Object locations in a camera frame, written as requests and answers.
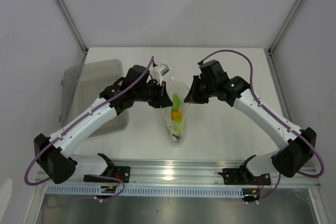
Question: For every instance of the orange toy lemon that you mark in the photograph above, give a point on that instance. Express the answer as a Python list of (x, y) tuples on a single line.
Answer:
[(176, 114)]

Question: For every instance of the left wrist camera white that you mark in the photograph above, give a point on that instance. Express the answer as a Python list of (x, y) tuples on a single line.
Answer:
[(158, 71)]

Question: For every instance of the aluminium frame post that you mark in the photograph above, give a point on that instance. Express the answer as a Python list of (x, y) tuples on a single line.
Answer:
[(71, 24), (294, 10)]

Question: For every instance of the yellow-green toy pear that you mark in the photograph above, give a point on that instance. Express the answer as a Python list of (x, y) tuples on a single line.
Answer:
[(177, 125)]

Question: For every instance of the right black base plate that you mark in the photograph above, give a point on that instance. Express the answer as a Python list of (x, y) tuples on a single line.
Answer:
[(237, 176)]

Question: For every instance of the clear plastic container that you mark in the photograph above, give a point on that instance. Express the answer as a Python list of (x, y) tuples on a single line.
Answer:
[(83, 84)]

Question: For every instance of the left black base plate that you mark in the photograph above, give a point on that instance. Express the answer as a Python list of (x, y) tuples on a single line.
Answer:
[(118, 172)]

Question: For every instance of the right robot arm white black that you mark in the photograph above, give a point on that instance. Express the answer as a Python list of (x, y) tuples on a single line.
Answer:
[(294, 143)]

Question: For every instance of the purple toy eggplant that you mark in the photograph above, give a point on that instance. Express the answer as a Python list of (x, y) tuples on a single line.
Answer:
[(176, 137)]

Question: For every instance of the right aluminium frame post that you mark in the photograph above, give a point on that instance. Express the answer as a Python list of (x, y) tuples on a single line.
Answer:
[(294, 10)]

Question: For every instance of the aluminium mounting rail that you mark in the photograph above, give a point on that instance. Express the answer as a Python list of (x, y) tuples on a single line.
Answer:
[(195, 174)]

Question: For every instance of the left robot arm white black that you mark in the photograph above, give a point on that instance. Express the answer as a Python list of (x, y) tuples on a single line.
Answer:
[(55, 153)]

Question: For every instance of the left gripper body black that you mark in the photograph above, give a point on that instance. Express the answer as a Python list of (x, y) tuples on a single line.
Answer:
[(154, 94)]

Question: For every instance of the slotted white cable duct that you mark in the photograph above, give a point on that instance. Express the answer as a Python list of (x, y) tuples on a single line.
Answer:
[(151, 191)]

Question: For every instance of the green toy fruit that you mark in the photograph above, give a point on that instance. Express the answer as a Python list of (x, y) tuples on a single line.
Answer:
[(177, 103)]

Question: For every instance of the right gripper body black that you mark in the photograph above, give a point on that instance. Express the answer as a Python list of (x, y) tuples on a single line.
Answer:
[(211, 87)]

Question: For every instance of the left aluminium frame post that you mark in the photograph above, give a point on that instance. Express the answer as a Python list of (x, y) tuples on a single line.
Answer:
[(71, 24)]

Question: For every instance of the clear zip top bag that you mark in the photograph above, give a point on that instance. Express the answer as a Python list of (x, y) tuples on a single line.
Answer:
[(181, 89)]

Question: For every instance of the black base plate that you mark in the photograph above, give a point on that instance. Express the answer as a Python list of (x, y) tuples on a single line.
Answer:
[(118, 172), (237, 176)]

